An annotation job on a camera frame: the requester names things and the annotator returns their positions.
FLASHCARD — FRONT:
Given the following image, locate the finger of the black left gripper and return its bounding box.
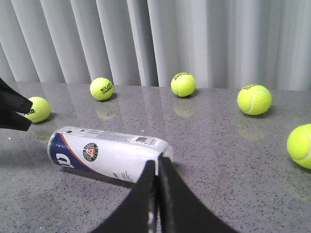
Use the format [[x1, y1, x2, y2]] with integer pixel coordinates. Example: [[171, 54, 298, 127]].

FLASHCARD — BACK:
[[0, 101, 32, 131], [0, 79, 33, 113]]

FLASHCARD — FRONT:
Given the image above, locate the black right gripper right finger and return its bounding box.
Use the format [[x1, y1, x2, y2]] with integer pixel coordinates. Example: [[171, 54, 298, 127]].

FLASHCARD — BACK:
[[158, 157, 236, 233]]

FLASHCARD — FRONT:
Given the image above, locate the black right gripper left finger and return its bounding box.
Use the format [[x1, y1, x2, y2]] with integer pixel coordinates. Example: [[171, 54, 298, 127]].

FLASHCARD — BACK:
[[93, 160, 156, 233]]

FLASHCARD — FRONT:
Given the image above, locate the white tennis ball can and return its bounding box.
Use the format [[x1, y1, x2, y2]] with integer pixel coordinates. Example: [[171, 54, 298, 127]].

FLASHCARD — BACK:
[[47, 126, 173, 183]]

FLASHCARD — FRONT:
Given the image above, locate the tennis ball far left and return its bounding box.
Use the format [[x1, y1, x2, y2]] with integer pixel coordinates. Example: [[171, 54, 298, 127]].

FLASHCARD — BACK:
[[24, 97, 52, 123]]

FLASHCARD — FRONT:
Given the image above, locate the tennis ball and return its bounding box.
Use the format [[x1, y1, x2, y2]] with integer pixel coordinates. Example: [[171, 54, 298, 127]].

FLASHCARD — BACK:
[[171, 72, 196, 97], [24, 97, 52, 123], [237, 84, 273, 116], [287, 124, 311, 169]]

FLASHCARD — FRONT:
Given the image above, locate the tennis ball Roland Garros print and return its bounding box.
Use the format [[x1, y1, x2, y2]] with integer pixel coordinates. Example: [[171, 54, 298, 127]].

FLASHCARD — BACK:
[[89, 78, 114, 100]]

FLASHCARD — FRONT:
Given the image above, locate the tennis ball far centre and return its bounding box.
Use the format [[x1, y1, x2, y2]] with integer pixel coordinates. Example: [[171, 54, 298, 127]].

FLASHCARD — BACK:
[[171, 72, 196, 97]]

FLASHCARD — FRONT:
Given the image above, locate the tennis ball far right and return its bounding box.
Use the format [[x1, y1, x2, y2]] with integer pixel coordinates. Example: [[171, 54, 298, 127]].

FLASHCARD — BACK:
[[237, 84, 273, 116]]

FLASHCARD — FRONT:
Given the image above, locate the tennis ball near right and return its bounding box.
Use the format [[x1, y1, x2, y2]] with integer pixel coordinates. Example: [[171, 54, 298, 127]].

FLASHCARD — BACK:
[[287, 124, 311, 169]]

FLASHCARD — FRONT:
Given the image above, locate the grey pleated curtain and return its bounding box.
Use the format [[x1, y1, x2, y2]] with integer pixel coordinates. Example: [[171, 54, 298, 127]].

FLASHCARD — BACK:
[[0, 0, 311, 90]]

